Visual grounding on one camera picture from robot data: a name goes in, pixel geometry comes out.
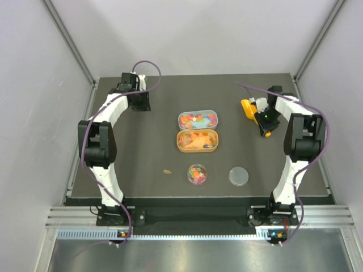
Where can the grey slotted cable duct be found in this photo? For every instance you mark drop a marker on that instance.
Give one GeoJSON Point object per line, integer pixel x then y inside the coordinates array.
{"type": "Point", "coordinates": [119, 235]}

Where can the clear blue candy tray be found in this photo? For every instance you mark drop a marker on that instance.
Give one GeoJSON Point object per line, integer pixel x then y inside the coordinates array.
{"type": "Point", "coordinates": [196, 120]}

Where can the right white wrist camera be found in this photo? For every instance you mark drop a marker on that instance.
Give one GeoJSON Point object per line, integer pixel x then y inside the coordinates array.
{"type": "Point", "coordinates": [258, 105]}

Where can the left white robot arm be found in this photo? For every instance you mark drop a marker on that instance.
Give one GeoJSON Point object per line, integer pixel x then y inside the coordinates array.
{"type": "Point", "coordinates": [97, 145]}

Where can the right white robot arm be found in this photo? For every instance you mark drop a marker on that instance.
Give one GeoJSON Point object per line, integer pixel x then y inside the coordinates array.
{"type": "Point", "coordinates": [304, 142]}

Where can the clear round jar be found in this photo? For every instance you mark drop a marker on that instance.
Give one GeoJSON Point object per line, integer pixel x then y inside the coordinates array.
{"type": "Point", "coordinates": [197, 174]}

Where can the aluminium frame rail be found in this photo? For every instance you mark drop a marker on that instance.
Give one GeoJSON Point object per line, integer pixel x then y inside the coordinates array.
{"type": "Point", "coordinates": [60, 25]}

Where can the orange candy tray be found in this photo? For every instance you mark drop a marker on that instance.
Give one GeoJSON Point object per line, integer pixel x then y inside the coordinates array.
{"type": "Point", "coordinates": [197, 141]}

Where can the clear round jar lid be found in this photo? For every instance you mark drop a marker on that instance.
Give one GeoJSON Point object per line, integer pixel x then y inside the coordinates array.
{"type": "Point", "coordinates": [238, 176]}

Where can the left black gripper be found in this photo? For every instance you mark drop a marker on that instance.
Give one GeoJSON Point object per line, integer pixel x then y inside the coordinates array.
{"type": "Point", "coordinates": [139, 101]}

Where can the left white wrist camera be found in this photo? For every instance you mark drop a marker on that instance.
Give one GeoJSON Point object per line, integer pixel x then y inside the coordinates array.
{"type": "Point", "coordinates": [141, 82]}

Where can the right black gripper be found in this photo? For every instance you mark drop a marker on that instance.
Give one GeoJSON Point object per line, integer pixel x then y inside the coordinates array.
{"type": "Point", "coordinates": [265, 127]}

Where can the orange plastic scoop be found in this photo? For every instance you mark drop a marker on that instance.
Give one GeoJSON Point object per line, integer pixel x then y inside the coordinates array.
{"type": "Point", "coordinates": [250, 113]}

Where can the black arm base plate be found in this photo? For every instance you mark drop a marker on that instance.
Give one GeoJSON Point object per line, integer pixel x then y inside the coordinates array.
{"type": "Point", "coordinates": [200, 220]}

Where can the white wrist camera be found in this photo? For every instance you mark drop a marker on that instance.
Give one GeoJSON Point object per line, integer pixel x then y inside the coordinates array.
{"type": "Point", "coordinates": [258, 105]}
{"type": "Point", "coordinates": [141, 82]}

